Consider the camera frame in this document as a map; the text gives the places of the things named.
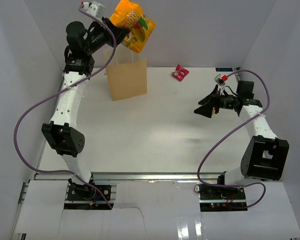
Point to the aluminium frame rail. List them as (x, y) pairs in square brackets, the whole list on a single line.
[(210, 177)]

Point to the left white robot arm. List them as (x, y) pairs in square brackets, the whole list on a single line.
[(61, 132)]

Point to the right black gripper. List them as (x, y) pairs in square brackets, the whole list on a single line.
[(206, 110)]

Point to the large orange candy bag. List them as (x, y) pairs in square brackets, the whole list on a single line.
[(130, 15)]

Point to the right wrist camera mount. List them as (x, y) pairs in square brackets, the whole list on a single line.
[(221, 80)]

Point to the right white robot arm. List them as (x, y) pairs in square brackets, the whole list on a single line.
[(265, 156)]

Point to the brown paper bag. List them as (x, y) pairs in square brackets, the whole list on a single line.
[(127, 74)]

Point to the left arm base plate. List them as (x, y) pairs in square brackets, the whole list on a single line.
[(86, 193)]

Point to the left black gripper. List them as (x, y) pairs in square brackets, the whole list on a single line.
[(118, 33)]

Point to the pink snack packet back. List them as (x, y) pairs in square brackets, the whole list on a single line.
[(180, 73)]

